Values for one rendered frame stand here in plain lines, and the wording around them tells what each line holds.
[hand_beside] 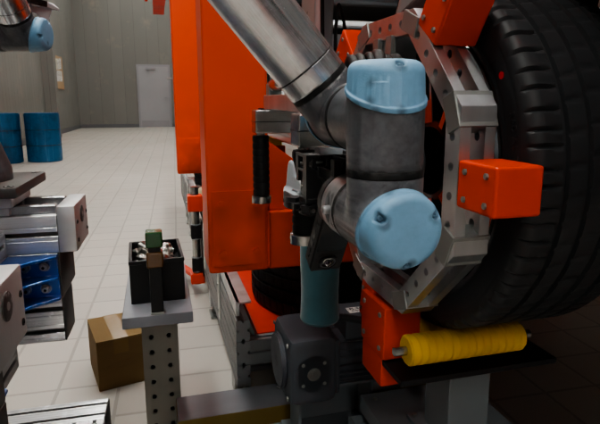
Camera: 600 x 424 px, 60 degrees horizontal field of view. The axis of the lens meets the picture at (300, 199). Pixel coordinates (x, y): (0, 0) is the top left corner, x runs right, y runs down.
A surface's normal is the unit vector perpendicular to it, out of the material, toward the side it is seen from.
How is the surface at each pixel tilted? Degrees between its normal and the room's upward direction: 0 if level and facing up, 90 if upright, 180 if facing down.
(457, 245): 90
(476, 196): 90
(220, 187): 90
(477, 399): 90
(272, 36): 106
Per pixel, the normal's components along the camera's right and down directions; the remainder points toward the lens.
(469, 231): 0.10, -0.84
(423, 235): 0.26, 0.18
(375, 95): -0.37, 0.14
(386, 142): -0.15, 0.19
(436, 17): -0.96, 0.05
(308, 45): 0.48, -0.06
